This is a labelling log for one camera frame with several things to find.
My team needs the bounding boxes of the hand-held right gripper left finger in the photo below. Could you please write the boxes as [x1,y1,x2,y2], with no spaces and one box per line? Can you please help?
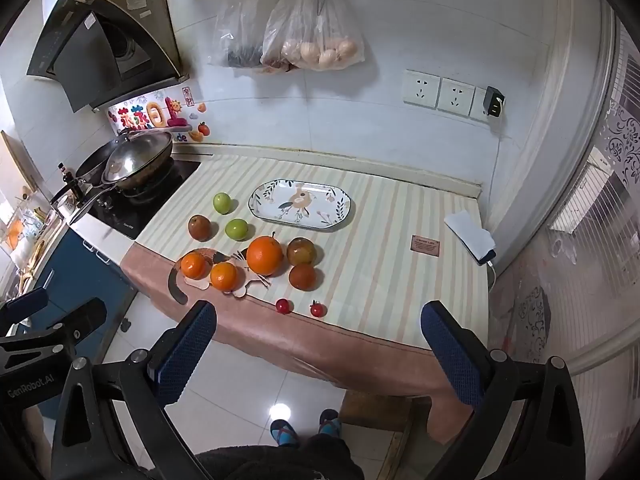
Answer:
[50,300,218,480]

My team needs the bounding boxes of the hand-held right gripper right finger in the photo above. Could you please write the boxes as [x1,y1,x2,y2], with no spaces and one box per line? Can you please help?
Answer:
[420,300,588,480]

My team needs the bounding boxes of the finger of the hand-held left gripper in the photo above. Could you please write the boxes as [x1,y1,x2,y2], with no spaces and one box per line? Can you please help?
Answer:
[30,297,108,356]
[0,287,50,317]

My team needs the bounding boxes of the small bright tangerine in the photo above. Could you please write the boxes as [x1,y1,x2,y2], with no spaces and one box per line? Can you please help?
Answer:
[210,261,239,292]
[180,252,211,280]

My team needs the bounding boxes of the large orange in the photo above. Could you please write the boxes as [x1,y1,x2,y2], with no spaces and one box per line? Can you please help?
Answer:
[246,232,285,277]

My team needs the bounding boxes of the glossy dark red fruit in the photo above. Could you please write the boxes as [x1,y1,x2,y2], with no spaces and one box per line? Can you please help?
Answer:
[188,214,213,242]

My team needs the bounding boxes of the dull reddish orange fruit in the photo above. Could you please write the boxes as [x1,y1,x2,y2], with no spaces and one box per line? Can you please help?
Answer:
[288,263,318,291]

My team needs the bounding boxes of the dark fruit with yellow patch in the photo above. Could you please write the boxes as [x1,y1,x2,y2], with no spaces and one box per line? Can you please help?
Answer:
[286,237,317,267]

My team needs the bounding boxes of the oval floral ceramic plate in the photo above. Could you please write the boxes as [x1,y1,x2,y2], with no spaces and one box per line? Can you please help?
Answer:
[248,180,352,232]

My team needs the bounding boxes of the person's left forearm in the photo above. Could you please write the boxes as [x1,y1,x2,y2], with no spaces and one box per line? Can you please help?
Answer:
[20,405,53,466]

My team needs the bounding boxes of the blue base cabinet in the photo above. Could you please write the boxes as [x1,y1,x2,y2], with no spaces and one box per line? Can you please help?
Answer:
[22,230,139,421]

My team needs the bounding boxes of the striped tablecloth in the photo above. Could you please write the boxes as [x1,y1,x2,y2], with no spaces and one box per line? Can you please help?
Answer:
[120,155,491,443]

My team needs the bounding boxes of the cat-shaped cloth patch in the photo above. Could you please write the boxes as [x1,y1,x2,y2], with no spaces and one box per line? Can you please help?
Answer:
[167,247,273,306]

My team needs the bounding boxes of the brown cloth label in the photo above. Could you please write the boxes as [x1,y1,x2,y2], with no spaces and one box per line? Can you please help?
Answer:
[411,234,442,258]

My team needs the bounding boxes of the striped blue slipper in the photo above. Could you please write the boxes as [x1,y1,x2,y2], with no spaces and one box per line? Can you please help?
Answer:
[318,409,343,439]
[270,419,301,449]

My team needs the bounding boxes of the black gas stove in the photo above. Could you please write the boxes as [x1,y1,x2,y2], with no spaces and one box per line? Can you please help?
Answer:
[87,157,202,240]

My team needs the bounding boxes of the person's dark trousers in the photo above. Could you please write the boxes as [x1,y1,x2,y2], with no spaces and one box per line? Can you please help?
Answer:
[192,435,366,480]

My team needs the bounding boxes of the steel wok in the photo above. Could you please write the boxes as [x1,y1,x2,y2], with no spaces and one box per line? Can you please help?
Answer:
[67,130,174,226]

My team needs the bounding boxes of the black range hood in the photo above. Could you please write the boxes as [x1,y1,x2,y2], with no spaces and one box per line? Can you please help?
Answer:
[27,0,183,113]

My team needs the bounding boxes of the black plug charger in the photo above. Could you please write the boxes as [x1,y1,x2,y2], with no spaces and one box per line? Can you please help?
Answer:
[483,86,506,119]

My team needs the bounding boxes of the patterned window curtain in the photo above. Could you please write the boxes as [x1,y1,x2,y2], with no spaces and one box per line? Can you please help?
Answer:
[594,25,640,196]

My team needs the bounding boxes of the clear bag with dark contents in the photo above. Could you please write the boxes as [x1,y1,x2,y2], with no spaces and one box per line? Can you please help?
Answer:
[209,0,279,69]

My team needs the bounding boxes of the clear plastic bag of eggs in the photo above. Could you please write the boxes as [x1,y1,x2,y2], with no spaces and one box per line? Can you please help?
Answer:
[260,0,366,73]

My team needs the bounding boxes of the colourful wall stickers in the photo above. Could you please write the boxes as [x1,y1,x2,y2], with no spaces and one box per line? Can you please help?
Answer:
[106,85,211,144]

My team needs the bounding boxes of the white wall outlet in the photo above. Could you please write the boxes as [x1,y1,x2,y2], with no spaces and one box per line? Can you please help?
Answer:
[403,70,442,108]
[437,79,476,115]

